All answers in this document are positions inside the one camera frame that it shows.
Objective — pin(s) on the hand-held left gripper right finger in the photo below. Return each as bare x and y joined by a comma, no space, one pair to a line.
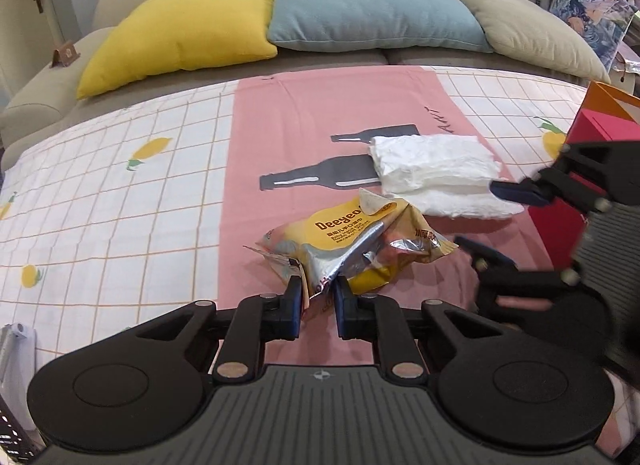
340,308

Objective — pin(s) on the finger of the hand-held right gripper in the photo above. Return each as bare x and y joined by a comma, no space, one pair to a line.
480,249
515,191

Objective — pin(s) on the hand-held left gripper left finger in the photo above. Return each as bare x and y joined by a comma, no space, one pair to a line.
298,306

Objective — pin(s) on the yellow snack packet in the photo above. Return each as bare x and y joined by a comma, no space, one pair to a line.
345,240

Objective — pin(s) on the white tissue pack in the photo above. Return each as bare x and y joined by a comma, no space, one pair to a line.
435,172

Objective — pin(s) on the red box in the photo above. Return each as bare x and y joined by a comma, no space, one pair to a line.
585,155

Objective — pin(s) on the orange cardboard box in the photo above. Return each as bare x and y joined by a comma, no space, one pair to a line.
617,102

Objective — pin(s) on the beige pillow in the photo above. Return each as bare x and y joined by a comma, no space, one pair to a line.
535,25

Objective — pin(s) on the patterned blue cushion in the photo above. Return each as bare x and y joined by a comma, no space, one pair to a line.
595,10

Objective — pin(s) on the lemon printed blanket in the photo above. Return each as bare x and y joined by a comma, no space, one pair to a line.
125,205

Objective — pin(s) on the blue pillow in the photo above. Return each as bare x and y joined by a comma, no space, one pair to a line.
370,10

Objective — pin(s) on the white plastic device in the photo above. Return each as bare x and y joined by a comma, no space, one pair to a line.
15,355

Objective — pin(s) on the yellow pillow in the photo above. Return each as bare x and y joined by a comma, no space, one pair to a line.
185,30

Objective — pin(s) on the beige sofa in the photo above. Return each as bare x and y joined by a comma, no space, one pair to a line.
50,90

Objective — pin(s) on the small brown stand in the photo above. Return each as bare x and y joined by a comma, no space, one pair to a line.
65,54

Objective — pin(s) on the cream door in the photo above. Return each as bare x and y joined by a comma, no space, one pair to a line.
25,20

